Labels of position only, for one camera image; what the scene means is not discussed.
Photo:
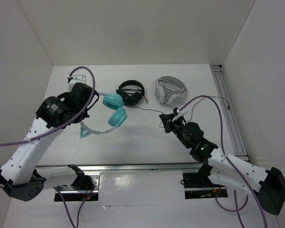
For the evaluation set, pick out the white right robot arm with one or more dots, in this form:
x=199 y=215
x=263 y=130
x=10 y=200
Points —
x=268 y=185

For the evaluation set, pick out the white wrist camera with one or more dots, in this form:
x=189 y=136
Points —
x=181 y=110
x=76 y=79

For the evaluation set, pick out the white gaming headset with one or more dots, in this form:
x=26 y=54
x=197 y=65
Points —
x=169 y=90

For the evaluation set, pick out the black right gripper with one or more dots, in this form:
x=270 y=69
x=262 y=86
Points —
x=165 y=118

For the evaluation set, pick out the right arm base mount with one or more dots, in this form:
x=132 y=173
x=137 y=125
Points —
x=197 y=185

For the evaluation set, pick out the black headphones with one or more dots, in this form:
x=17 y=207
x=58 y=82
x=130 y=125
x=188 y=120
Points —
x=132 y=92

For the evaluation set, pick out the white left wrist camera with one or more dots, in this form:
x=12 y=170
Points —
x=76 y=79

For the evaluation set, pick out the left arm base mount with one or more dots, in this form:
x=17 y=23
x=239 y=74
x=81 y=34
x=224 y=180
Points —
x=84 y=187

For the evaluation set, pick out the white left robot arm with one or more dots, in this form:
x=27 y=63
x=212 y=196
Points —
x=19 y=176

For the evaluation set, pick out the teal cat ear headphones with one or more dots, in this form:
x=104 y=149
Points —
x=112 y=101

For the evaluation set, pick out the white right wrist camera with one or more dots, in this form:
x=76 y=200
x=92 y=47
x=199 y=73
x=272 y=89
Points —
x=181 y=110

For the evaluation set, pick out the aluminium front rail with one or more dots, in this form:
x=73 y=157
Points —
x=123 y=167

